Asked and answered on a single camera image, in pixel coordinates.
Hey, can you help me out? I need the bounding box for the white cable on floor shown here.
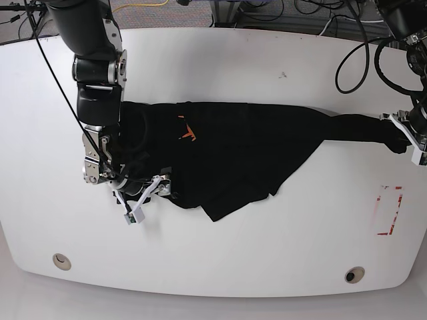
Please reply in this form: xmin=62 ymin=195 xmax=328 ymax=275
xmin=318 ymin=16 xmax=384 ymax=37

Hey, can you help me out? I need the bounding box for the red tape rectangle marking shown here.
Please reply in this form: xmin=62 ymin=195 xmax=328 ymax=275
xmin=374 ymin=185 xmax=404 ymax=236

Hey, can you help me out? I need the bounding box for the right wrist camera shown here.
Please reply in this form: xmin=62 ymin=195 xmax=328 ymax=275
xmin=124 ymin=207 xmax=145 ymax=225

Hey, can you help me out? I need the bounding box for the left table cable grommet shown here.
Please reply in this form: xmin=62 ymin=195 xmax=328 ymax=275
xmin=53 ymin=253 xmax=71 ymax=271

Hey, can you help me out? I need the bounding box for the black T-shirt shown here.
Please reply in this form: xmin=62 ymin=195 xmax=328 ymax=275
xmin=119 ymin=102 xmax=409 ymax=221

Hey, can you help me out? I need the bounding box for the aluminium frame post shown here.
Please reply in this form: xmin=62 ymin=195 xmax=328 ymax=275
xmin=209 ymin=0 xmax=241 ymax=28

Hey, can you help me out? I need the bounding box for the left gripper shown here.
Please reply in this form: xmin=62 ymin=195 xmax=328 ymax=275
xmin=379 ymin=110 xmax=426 ymax=153

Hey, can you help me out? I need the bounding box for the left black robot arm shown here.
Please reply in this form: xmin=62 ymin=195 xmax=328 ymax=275
xmin=374 ymin=1 xmax=426 ymax=158

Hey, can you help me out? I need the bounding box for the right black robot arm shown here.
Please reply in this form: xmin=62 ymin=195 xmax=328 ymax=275
xmin=23 ymin=1 xmax=171 ymax=223

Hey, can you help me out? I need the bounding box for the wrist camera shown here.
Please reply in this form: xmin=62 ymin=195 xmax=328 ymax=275
xmin=124 ymin=207 xmax=145 ymax=225
xmin=411 ymin=148 xmax=427 ymax=166

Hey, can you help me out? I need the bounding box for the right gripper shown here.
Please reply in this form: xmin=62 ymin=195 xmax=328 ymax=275
xmin=111 ymin=173 xmax=171 ymax=213

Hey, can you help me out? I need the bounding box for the table cable grommet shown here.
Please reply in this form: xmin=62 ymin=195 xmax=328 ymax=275
xmin=344 ymin=267 xmax=365 ymax=284
xmin=53 ymin=253 xmax=71 ymax=271

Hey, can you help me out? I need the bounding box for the black tripod stand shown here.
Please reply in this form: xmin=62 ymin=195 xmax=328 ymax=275
xmin=1 ymin=1 xmax=49 ymax=43

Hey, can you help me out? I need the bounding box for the yellow cable on floor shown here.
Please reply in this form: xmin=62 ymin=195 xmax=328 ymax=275
xmin=111 ymin=0 xmax=169 ymax=13

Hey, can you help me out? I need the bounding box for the right table cable grommet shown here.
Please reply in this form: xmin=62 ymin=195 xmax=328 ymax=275
xmin=344 ymin=267 xmax=365 ymax=284

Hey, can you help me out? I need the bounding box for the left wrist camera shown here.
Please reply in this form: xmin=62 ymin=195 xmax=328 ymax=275
xmin=411 ymin=148 xmax=427 ymax=166

